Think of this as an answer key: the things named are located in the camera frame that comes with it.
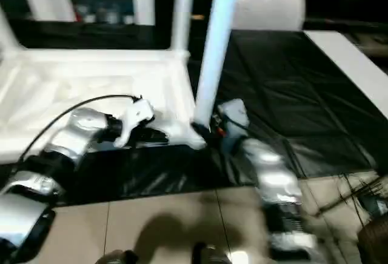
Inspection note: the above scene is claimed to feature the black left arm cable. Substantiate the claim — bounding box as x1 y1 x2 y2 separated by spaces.
17 94 142 169

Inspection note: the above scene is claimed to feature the flat white board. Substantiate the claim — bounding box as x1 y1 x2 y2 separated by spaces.
304 31 388 119

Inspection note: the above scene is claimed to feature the dark grey bag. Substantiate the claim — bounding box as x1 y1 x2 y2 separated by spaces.
358 216 388 264

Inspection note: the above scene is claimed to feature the black floor rod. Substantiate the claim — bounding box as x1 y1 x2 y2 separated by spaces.
315 182 388 217

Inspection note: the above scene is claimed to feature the white plastic table top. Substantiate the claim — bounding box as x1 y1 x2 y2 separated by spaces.
0 49 207 165

